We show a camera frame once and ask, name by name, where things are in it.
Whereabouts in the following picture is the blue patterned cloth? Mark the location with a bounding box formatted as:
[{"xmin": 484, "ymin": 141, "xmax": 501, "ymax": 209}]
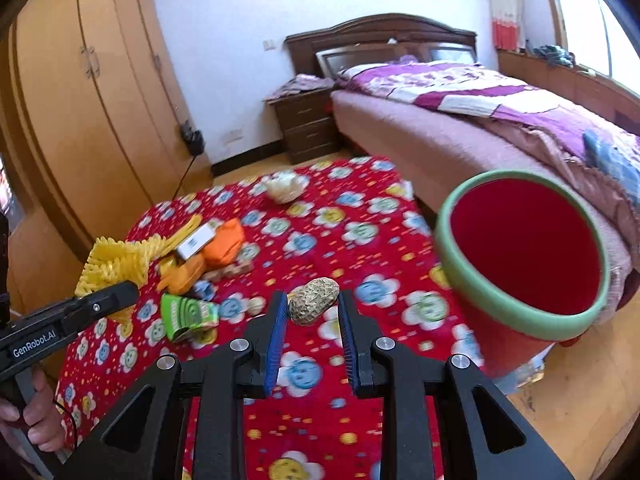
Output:
[{"xmin": 582, "ymin": 127, "xmax": 640, "ymax": 201}]

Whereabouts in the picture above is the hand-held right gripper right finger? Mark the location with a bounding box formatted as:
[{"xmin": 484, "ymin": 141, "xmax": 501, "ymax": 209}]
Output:
[{"xmin": 337, "ymin": 291, "xmax": 576, "ymax": 480}]

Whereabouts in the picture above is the red bin with green rim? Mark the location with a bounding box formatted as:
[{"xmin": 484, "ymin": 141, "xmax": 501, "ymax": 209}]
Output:
[{"xmin": 434, "ymin": 170, "xmax": 612, "ymax": 381}]

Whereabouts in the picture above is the green snack packet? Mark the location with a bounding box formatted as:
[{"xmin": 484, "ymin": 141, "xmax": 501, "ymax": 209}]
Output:
[{"xmin": 160, "ymin": 294, "xmax": 221, "ymax": 343}]

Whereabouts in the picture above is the dark wooden nightstand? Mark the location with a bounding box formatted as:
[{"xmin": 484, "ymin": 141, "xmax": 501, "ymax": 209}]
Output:
[{"xmin": 265, "ymin": 87, "xmax": 343, "ymax": 166}]

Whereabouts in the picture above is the low wooden cabinet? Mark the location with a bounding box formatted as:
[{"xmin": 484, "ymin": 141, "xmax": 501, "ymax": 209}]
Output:
[{"xmin": 497, "ymin": 49, "xmax": 640, "ymax": 136}]

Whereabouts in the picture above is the wooden wardrobe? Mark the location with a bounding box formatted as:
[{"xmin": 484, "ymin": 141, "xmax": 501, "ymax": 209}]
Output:
[{"xmin": 0, "ymin": 0, "xmax": 213, "ymax": 361}]

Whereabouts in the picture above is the bed with pink cover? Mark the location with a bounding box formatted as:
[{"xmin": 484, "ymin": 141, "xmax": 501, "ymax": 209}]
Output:
[{"xmin": 331, "ymin": 60, "xmax": 640, "ymax": 321}]

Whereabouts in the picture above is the orange plastic toy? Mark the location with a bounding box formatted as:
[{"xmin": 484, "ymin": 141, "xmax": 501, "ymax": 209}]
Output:
[{"xmin": 157, "ymin": 255, "xmax": 207, "ymax": 295}]

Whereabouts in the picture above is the purple patterned quilt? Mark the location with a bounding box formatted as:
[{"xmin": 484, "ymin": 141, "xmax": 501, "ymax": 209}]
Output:
[{"xmin": 336, "ymin": 60, "xmax": 640, "ymax": 211}]

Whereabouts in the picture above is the crumpled cream plastic bag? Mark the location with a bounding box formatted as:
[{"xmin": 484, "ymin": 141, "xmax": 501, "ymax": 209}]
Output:
[{"xmin": 262, "ymin": 171, "xmax": 310, "ymax": 205}]

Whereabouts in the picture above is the small gold cardboard box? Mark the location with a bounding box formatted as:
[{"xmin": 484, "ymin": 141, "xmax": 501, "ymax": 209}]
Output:
[{"xmin": 175, "ymin": 223, "xmax": 221, "ymax": 261}]

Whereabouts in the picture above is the person's left hand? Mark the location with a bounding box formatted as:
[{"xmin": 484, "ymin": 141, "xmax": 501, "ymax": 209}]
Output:
[{"xmin": 0, "ymin": 366, "xmax": 66, "ymax": 454}]

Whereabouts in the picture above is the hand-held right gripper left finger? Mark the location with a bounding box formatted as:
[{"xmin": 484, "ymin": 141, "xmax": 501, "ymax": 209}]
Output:
[{"xmin": 55, "ymin": 291, "xmax": 291, "ymax": 480}]

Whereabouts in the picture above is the brown walnut-like toy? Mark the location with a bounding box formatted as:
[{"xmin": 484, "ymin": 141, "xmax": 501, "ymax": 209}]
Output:
[{"xmin": 287, "ymin": 278, "xmax": 341, "ymax": 327}]

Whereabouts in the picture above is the blue-grey clothes pile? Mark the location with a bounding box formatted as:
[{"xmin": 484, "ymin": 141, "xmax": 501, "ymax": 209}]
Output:
[{"xmin": 532, "ymin": 44, "xmax": 576, "ymax": 68}]

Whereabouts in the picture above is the floral curtain with red hem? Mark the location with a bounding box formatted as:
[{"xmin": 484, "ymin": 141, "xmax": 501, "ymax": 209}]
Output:
[{"xmin": 487, "ymin": 0, "xmax": 528, "ymax": 53}]

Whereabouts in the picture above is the pink patterned cloth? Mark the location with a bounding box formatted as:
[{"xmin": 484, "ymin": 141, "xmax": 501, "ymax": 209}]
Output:
[{"xmin": 264, "ymin": 74, "xmax": 335, "ymax": 103}]

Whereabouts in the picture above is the window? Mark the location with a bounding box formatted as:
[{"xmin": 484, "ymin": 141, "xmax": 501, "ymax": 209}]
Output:
[{"xmin": 547, "ymin": 0, "xmax": 640, "ymax": 101}]

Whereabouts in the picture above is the dark wooden headboard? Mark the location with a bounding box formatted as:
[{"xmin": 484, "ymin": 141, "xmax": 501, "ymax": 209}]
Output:
[{"xmin": 284, "ymin": 13, "xmax": 478, "ymax": 78}]

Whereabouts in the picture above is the red smiley-flower printed blanket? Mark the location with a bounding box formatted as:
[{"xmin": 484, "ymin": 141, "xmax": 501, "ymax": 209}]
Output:
[{"xmin": 52, "ymin": 156, "xmax": 546, "ymax": 480}]

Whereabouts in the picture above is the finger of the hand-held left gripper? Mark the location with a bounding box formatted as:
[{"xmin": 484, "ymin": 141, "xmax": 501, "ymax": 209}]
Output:
[{"xmin": 66, "ymin": 281, "xmax": 140, "ymax": 329}]

